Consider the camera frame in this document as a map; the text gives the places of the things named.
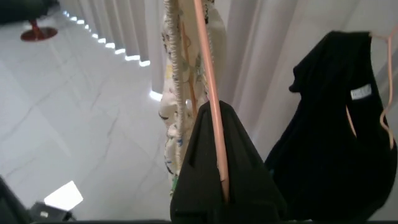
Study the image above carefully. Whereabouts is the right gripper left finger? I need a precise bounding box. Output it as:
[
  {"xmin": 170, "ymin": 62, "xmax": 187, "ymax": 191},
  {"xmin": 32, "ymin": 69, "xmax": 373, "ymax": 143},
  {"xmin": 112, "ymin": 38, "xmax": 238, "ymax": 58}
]
[{"xmin": 170, "ymin": 101, "xmax": 225, "ymax": 222}]

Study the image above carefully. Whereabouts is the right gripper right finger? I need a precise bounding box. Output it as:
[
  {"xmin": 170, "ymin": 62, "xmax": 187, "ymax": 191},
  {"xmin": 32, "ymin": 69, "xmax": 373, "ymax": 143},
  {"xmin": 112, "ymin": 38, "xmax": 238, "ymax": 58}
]
[{"xmin": 219, "ymin": 101, "xmax": 287, "ymax": 222}]

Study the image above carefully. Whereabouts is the black garment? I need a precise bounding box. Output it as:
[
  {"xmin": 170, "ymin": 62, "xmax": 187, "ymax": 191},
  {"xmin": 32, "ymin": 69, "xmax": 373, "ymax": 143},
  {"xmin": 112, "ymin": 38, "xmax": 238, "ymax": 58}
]
[{"xmin": 264, "ymin": 30, "xmax": 398, "ymax": 222}]

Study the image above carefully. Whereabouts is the cream printed garment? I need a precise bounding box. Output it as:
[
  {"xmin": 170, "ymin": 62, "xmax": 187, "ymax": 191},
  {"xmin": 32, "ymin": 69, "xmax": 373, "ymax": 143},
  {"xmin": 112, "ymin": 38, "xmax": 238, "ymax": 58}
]
[{"xmin": 158, "ymin": 0, "xmax": 228, "ymax": 197}]

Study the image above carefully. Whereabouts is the pink clothes hanger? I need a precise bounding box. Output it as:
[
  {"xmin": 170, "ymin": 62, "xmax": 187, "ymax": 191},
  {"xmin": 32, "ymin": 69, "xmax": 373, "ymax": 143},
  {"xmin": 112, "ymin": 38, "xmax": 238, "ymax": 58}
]
[
  {"xmin": 345, "ymin": 26, "xmax": 398, "ymax": 150},
  {"xmin": 180, "ymin": 0, "xmax": 231, "ymax": 203}
]

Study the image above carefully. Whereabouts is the white curtain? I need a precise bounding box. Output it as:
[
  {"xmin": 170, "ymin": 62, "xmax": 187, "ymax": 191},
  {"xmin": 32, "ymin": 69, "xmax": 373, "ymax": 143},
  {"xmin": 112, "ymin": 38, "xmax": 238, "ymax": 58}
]
[{"xmin": 58, "ymin": 0, "xmax": 398, "ymax": 162}]

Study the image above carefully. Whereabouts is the black chair with red foot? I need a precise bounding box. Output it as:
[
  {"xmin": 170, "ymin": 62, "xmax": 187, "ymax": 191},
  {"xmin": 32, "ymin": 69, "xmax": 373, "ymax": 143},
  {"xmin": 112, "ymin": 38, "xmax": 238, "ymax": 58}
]
[{"xmin": 0, "ymin": 0, "xmax": 60, "ymax": 42}]

